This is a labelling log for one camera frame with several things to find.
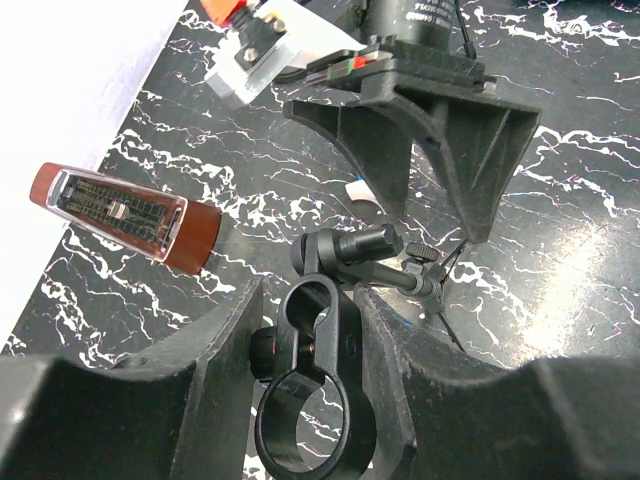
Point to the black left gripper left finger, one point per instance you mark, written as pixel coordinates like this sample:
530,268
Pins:
178,409

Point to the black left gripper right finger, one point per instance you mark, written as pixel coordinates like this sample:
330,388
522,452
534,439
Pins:
443,414

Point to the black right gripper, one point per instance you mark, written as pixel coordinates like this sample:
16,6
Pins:
474,140

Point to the blue white toy block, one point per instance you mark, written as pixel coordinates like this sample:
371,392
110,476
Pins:
359,190

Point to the black tripod stand blue mic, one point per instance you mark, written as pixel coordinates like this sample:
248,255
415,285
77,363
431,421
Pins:
318,337

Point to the brown metronome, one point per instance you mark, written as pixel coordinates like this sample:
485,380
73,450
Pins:
165,227

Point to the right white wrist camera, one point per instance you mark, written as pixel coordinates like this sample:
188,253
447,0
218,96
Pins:
265,39

